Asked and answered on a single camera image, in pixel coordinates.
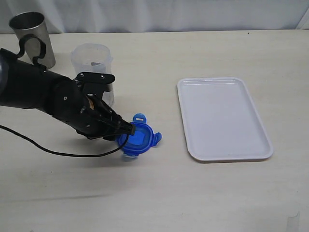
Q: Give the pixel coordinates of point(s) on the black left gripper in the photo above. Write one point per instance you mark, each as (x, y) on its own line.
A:
(89, 116)

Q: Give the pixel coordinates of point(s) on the blue snap-lock container lid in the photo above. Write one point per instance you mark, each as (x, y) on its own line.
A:
(141, 137)

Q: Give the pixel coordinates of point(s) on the stainless steel cup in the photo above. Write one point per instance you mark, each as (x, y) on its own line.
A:
(33, 23)

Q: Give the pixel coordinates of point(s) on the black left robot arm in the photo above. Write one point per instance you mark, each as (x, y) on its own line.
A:
(23, 85)

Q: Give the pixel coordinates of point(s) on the clear plastic tall container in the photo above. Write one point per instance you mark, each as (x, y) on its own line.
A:
(94, 58)

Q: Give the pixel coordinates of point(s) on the white rectangular plastic tray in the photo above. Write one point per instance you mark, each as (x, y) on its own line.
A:
(220, 121)

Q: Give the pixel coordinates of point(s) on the white backdrop curtain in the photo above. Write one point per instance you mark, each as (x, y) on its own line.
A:
(93, 16)

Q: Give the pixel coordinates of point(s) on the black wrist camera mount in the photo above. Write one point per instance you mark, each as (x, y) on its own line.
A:
(94, 83)

